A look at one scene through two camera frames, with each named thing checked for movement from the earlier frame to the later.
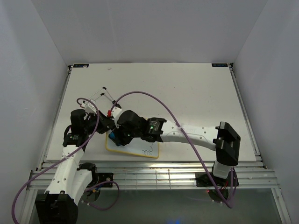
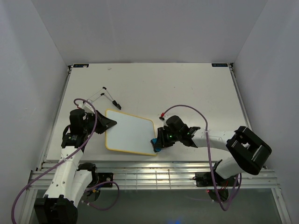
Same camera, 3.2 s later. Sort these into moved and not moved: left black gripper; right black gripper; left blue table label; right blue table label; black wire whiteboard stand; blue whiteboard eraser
Moved: right black gripper; blue whiteboard eraser
Not moved: right blue table label; black wire whiteboard stand; left black gripper; left blue table label
